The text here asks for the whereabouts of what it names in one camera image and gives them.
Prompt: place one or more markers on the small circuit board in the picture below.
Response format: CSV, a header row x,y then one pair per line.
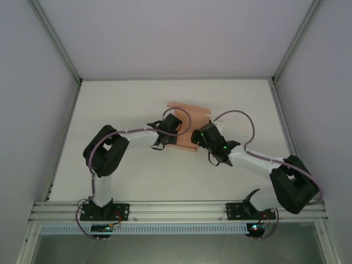
x,y
255,227
103,228

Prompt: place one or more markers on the aluminium frame post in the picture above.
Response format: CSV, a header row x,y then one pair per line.
x,y
54,35
295,41

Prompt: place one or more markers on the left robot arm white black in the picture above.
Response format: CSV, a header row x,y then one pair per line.
x,y
115,148

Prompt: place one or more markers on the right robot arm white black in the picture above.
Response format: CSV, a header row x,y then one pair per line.
x,y
294,192

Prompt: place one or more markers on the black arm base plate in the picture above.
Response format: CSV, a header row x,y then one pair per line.
x,y
121,211
233,211

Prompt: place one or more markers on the aluminium table side rail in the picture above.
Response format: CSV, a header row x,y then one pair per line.
x,y
280,110
63,140

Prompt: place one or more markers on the tan paper box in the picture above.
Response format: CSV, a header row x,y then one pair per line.
x,y
198,118

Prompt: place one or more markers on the aluminium mounting rail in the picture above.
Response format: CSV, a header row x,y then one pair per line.
x,y
176,210

